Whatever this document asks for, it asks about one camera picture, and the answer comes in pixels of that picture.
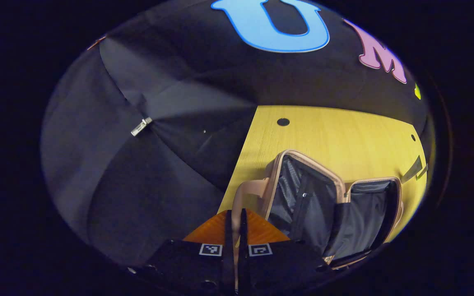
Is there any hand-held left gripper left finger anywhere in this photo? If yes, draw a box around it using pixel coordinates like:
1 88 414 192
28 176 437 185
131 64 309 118
128 209 235 296

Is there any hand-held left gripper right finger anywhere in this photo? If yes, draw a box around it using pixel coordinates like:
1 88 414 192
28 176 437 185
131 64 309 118
239 208 336 294

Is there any pink suitcase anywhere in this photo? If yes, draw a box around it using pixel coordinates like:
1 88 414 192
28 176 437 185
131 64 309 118
231 149 404 271

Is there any black backdrop cloth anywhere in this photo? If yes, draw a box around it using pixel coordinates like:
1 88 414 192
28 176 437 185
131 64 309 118
42 0 431 268

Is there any silver cloth clip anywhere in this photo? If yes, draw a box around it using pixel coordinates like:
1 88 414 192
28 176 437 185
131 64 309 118
130 117 153 137

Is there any red cloth clip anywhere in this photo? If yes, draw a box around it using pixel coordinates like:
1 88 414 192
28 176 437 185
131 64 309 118
87 35 108 51

